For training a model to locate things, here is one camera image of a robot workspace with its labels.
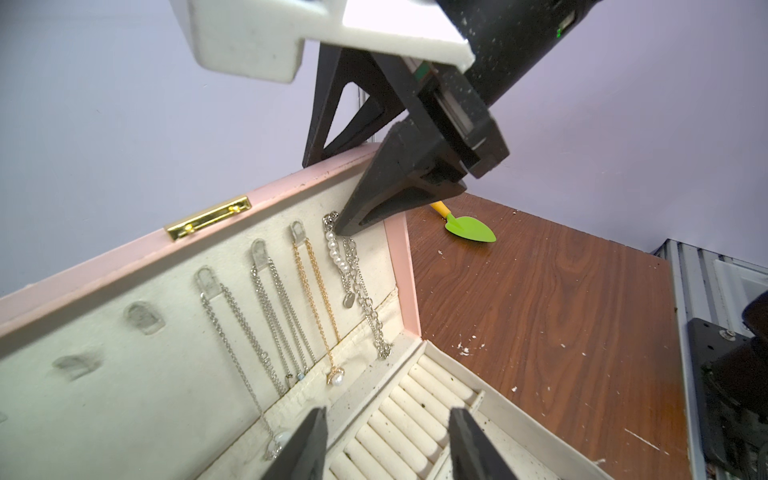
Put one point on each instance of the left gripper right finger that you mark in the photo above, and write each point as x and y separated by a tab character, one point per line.
473	456

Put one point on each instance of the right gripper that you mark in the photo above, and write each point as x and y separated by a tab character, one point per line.
462	120

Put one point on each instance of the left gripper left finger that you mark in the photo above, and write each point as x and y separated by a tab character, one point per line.
304	455

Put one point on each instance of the pink jewelry box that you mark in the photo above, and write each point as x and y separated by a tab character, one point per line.
196	352

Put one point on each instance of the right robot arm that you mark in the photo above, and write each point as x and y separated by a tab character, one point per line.
353	100

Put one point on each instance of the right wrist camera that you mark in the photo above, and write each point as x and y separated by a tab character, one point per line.
265	39

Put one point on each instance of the green shovel yellow handle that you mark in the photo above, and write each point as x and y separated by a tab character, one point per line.
464	227

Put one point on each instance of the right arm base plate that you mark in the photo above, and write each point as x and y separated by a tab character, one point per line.
730	378

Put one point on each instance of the aluminium front rail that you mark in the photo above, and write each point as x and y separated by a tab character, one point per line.
712	286

